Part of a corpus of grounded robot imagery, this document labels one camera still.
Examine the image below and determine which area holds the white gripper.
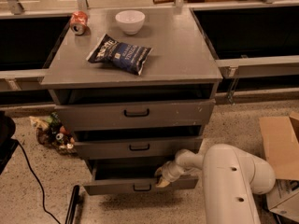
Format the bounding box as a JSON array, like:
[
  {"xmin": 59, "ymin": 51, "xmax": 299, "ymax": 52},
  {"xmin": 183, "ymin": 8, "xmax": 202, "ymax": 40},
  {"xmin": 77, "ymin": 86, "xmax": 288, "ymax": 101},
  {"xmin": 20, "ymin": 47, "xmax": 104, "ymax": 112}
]
[{"xmin": 154, "ymin": 160, "xmax": 203, "ymax": 189}]

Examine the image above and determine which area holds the grey bottom drawer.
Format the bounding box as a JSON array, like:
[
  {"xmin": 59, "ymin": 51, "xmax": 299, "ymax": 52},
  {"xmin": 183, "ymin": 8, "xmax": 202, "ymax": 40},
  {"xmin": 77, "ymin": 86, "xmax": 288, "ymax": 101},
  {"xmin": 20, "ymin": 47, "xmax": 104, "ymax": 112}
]
[{"xmin": 83, "ymin": 156, "xmax": 198, "ymax": 195}]

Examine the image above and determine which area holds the grey drawer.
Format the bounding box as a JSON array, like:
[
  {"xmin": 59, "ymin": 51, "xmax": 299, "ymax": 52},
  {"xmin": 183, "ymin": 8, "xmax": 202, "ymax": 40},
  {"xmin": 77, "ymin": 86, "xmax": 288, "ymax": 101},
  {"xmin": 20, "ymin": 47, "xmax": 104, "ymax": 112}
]
[
  {"xmin": 56, "ymin": 100, "xmax": 215, "ymax": 132},
  {"xmin": 75, "ymin": 136, "xmax": 203, "ymax": 160},
  {"xmin": 83, "ymin": 156, "xmax": 198, "ymax": 195}
]

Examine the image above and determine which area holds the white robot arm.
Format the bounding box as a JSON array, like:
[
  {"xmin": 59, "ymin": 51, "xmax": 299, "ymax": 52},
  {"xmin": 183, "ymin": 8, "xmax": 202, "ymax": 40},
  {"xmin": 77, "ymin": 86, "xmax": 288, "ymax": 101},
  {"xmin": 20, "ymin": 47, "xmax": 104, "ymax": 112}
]
[{"xmin": 155, "ymin": 144, "xmax": 276, "ymax": 224}]

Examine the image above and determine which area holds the grey middle drawer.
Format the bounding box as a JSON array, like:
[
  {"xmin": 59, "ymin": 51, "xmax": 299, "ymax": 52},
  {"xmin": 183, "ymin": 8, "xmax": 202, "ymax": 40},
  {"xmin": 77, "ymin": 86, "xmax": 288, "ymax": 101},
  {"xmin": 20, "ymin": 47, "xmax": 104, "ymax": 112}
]
[{"xmin": 75, "ymin": 136, "xmax": 203, "ymax": 160}]

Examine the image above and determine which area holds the grey top drawer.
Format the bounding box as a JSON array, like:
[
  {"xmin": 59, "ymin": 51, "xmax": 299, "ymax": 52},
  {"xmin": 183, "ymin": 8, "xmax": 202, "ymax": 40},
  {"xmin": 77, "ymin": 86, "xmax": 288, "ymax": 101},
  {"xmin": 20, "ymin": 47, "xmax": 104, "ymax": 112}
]
[{"xmin": 56, "ymin": 100, "xmax": 215, "ymax": 132}]

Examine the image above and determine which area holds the grey drawer cabinet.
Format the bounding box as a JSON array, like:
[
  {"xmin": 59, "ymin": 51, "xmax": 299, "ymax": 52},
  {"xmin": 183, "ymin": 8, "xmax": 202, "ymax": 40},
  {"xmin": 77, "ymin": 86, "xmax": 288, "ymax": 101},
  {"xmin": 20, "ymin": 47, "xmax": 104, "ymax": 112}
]
[{"xmin": 40, "ymin": 7, "xmax": 224, "ymax": 166}]

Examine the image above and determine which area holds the black bar on floor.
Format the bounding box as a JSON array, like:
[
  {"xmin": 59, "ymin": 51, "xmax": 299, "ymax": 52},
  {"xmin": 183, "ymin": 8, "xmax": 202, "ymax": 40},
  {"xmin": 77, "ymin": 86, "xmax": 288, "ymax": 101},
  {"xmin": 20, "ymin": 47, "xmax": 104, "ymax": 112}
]
[{"xmin": 64, "ymin": 185, "xmax": 79, "ymax": 224}]

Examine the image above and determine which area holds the blue chip bag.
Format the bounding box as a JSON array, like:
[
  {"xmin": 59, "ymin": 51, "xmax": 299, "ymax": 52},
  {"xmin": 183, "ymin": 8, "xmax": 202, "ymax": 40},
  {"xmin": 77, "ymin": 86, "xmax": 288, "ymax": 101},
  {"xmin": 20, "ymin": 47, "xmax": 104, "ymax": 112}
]
[{"xmin": 86, "ymin": 35, "xmax": 152, "ymax": 76}]

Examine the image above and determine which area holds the cardboard box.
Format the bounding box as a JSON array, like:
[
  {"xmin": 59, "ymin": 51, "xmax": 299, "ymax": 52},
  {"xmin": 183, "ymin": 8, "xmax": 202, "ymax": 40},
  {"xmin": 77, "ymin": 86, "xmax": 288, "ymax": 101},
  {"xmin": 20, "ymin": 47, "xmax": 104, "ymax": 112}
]
[{"xmin": 259, "ymin": 111, "xmax": 299, "ymax": 222}]

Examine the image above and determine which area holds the white ceramic bowl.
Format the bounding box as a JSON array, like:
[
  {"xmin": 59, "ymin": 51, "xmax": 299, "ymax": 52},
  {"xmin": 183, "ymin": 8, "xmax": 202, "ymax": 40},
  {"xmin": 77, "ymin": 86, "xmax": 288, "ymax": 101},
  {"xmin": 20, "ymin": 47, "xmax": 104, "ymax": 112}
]
[{"xmin": 115, "ymin": 10, "xmax": 146, "ymax": 35}]

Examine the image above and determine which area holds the black device at left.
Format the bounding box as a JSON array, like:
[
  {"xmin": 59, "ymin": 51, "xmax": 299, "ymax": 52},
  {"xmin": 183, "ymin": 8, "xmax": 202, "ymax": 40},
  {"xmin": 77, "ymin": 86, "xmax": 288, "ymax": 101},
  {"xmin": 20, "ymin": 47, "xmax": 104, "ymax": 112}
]
[{"xmin": 0, "ymin": 111, "xmax": 19, "ymax": 174}]

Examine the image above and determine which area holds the crushed orange soda can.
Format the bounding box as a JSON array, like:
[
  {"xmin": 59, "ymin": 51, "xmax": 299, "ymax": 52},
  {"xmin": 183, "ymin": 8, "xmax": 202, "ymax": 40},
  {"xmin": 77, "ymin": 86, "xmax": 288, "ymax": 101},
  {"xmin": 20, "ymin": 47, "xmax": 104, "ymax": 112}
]
[{"xmin": 70, "ymin": 10, "xmax": 88, "ymax": 35}]

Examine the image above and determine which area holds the black cable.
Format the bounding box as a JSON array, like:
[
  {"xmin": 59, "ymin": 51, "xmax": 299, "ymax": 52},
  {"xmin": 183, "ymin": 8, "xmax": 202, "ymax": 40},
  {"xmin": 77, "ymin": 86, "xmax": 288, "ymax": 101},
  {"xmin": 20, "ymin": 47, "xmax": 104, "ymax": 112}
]
[{"xmin": 16, "ymin": 139, "xmax": 62, "ymax": 224}]

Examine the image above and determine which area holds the grey metal rail frame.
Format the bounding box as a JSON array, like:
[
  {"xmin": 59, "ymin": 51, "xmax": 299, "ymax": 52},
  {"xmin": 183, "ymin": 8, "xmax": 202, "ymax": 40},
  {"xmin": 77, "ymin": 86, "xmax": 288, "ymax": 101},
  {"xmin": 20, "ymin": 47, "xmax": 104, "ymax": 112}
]
[{"xmin": 1, "ymin": 0, "xmax": 298, "ymax": 105}]

